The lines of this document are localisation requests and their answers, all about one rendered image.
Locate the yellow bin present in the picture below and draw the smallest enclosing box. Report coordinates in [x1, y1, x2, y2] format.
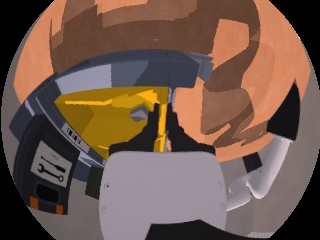
[88, 128, 166, 160]
[54, 86, 169, 149]

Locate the dark olive case with orange latches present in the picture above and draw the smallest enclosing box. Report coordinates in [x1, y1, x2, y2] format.
[85, 166, 104, 200]

